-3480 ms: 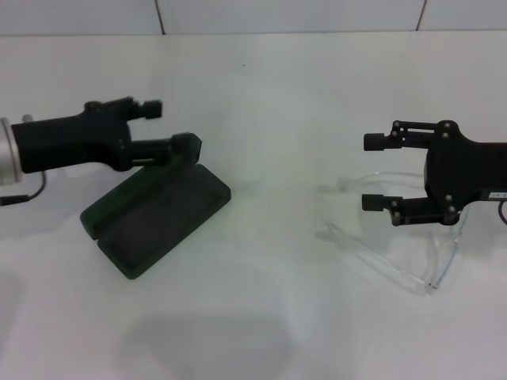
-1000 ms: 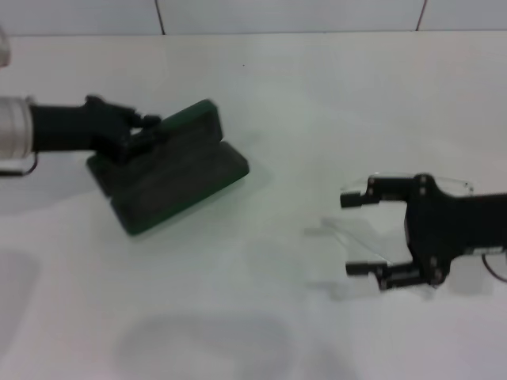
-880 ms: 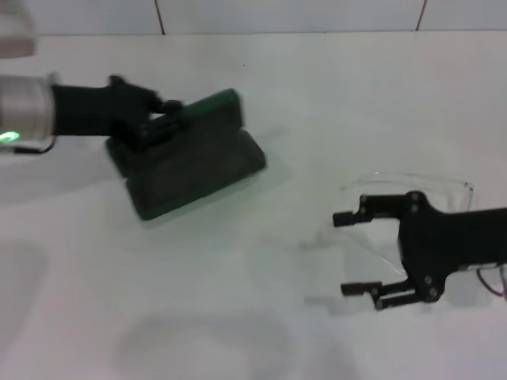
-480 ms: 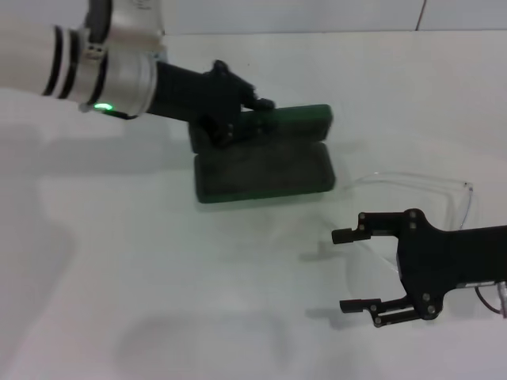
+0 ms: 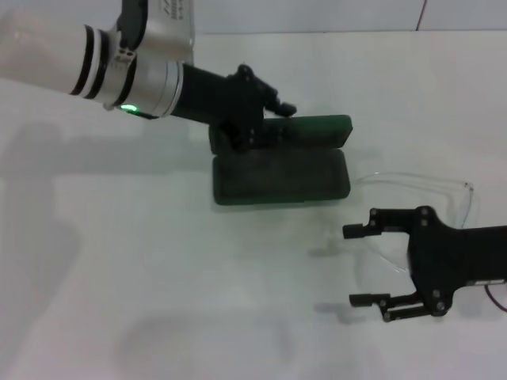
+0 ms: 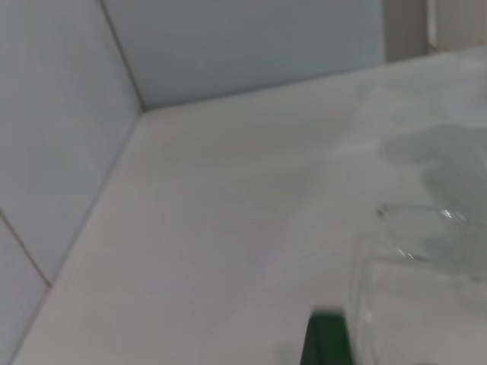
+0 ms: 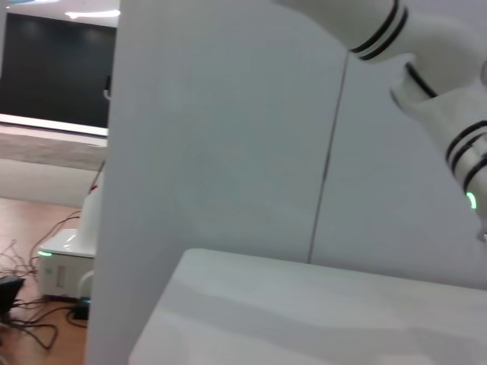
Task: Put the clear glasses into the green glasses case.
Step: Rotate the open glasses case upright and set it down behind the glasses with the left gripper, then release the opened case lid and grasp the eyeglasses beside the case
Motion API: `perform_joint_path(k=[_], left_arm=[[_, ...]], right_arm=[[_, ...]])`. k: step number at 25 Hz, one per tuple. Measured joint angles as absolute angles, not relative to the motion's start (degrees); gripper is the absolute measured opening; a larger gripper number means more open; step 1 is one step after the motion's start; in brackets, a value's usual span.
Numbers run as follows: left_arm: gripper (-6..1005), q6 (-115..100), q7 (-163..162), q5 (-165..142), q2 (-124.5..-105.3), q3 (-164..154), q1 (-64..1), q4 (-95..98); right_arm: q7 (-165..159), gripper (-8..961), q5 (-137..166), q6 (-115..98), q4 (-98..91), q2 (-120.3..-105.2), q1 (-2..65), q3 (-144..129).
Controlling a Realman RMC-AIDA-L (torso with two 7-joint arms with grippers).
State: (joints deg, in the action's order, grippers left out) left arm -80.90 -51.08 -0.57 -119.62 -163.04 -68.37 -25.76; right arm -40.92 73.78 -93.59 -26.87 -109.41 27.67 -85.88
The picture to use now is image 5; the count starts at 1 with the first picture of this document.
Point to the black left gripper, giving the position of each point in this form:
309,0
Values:
222,99

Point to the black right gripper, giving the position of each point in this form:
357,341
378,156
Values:
443,257

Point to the green glasses case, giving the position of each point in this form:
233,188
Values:
277,178

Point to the clear white glasses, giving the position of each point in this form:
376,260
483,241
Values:
468,185

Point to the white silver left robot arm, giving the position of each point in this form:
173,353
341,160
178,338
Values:
39,55

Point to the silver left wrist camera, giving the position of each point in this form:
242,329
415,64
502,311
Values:
166,23

